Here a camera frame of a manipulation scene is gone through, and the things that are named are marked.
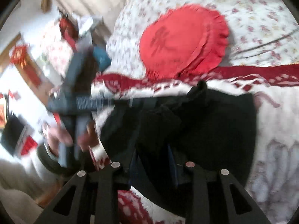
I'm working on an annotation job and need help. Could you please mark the person's left hand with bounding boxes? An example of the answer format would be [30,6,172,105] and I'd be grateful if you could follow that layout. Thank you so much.
[43,120,99,157]

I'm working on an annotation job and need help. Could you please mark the red round ruffled cushion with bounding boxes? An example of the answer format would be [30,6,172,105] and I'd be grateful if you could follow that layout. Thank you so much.
[139,4,229,79]

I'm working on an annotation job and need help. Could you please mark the black pants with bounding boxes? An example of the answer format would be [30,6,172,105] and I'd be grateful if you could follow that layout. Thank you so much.
[100,81,257,216]

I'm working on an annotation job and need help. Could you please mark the blue plastic bag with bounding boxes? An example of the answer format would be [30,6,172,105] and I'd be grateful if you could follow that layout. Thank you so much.
[93,46,112,72]

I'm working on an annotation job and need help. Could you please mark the black laptop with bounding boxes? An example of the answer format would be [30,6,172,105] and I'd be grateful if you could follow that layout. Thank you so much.
[1,114,26,156]

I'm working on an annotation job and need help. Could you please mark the red and white plush blanket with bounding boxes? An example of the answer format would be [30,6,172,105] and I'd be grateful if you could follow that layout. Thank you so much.
[91,65,298,223]

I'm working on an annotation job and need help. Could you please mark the white floral quilt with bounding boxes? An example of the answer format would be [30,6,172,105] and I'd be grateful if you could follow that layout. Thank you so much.
[107,0,298,79]

